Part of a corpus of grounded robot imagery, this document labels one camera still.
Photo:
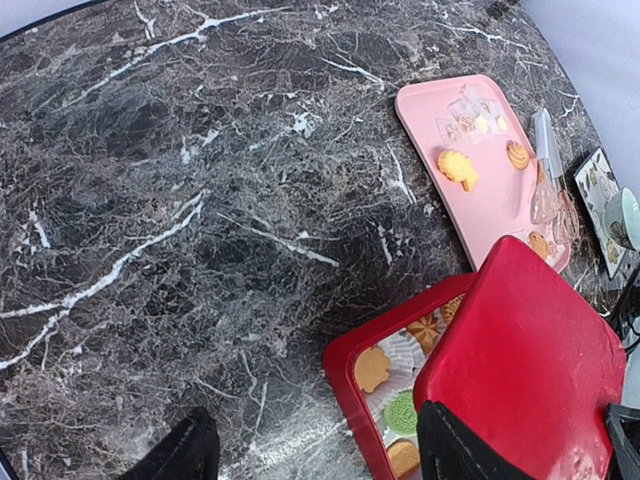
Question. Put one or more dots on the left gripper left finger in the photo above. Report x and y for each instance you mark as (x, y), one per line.
(191, 450)

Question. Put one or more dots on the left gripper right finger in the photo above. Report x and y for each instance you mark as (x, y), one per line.
(449, 449)

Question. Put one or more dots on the round tan cookie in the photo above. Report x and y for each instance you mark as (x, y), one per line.
(404, 458)

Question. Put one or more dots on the green round cookie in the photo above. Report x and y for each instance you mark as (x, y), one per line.
(400, 414)

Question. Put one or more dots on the red box lid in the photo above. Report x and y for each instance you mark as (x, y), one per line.
(530, 367)

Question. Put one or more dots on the red cookie box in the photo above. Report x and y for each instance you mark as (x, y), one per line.
(341, 354)

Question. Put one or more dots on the metal serving tongs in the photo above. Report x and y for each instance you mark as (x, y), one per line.
(551, 204)

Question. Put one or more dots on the white paper cupcake liners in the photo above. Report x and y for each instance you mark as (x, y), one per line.
(407, 360)

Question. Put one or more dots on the round orange cookie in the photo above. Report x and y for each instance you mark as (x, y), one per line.
(539, 244)

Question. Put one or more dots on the fish shaped cookie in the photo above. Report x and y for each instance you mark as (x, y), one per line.
(458, 168)

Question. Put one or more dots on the light green bowl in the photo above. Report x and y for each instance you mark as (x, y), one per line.
(621, 219)

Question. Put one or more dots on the pink tray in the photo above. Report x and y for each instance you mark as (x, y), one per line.
(500, 202)

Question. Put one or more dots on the swirl cookie right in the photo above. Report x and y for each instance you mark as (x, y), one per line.
(518, 155)

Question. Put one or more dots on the floral square plate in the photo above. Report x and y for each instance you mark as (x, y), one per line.
(597, 184)

